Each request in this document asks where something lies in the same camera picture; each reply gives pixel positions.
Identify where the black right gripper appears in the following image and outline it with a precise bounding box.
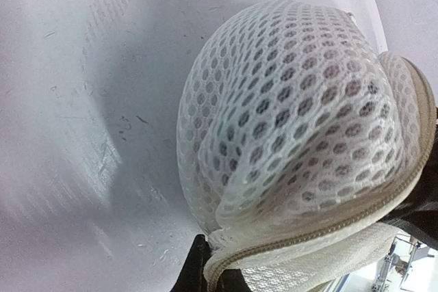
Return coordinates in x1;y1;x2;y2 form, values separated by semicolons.
386;107;438;248

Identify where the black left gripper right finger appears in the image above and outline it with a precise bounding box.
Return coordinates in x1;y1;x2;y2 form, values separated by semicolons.
217;269;252;292

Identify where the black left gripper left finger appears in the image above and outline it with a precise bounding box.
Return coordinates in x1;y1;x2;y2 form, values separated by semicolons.
174;235;211;292

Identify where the white mesh laundry bag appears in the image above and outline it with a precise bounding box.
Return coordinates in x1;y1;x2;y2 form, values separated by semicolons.
177;0;436;291

